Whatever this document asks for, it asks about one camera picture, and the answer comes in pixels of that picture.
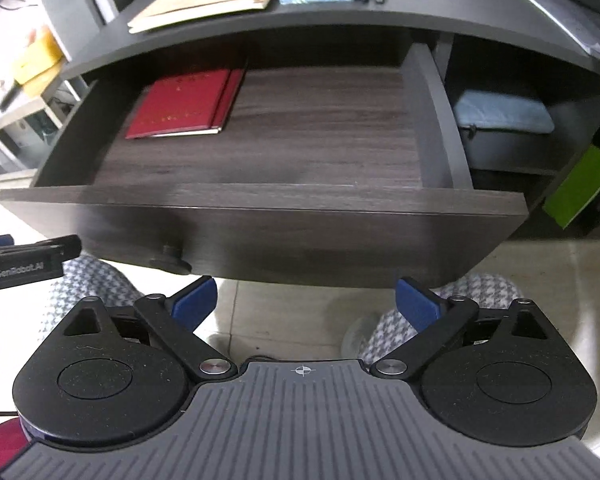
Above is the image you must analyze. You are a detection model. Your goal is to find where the drawer dark wood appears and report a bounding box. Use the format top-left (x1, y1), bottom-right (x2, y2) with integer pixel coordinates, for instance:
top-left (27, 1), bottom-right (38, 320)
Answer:
top-left (0, 44), bottom-right (528, 288)

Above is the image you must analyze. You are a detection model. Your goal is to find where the dark red booklet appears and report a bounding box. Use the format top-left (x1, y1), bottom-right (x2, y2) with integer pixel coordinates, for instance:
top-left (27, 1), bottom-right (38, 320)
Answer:
top-left (125, 68), bottom-right (245, 140)

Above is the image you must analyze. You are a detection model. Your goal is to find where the dark wooden drawer cabinet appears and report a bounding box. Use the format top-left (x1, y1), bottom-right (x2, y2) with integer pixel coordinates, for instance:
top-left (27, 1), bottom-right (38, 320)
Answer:
top-left (0, 0), bottom-right (600, 287)

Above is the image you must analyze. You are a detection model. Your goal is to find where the houndstooth trouser right leg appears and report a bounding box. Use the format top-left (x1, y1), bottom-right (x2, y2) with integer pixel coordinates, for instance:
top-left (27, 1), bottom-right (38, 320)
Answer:
top-left (341, 273), bottom-right (522, 365)

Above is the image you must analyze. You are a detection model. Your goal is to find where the houndstooth trouser leg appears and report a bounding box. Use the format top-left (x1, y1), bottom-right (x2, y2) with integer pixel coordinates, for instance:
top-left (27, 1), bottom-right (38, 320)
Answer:
top-left (341, 273), bottom-right (522, 365)
top-left (38, 255), bottom-right (143, 336)

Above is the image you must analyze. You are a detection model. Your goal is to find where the houndstooth trouser left leg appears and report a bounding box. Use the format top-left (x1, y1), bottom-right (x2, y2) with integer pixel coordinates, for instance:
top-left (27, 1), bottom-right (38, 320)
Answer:
top-left (38, 255), bottom-right (143, 336)

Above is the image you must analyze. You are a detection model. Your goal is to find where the glass tv stand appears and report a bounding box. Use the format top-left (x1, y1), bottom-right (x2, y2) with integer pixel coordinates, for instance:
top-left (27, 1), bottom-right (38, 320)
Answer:
top-left (0, 70), bottom-right (86, 179)

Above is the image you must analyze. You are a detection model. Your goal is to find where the green paper bag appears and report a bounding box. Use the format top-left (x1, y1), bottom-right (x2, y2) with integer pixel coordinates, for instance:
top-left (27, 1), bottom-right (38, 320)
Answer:
top-left (542, 145), bottom-right (600, 230)

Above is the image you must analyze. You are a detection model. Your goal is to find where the grey blue folded cushion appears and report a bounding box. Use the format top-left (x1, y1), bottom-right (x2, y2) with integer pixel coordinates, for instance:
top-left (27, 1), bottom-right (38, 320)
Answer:
top-left (453, 90), bottom-right (555, 134)

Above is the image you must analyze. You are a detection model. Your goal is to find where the yellow plastic basket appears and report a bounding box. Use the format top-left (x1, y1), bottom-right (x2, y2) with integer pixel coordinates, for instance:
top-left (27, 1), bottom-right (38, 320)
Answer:
top-left (14, 26), bottom-right (65, 96)

